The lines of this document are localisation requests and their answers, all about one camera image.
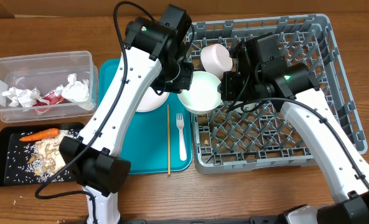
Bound black plastic tray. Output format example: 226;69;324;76
0;122;84;187

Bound clear plastic bin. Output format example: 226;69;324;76
0;50;98;123

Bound pink plate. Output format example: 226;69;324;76
136;87;169;113

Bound red snack wrapper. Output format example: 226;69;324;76
34;85;64;106

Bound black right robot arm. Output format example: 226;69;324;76
220;33;369;223

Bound wooden chopstick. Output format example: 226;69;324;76
167;104;171;176

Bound pink bowl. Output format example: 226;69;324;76
200;44;233;80

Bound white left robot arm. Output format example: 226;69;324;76
59;4;194;223

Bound pale green bowl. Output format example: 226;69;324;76
177;71;222;114

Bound white napkin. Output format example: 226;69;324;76
62;73;90;103
1;87;42;108

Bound white plastic fork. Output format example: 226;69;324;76
176;113;187;161

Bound orange carrot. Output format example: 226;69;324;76
19;128;60;142

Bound food scraps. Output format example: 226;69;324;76
4;129;78;185

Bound pale green cup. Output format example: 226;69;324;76
235;103;256;114

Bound grey dishwasher rack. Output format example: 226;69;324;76
186;14;368;174

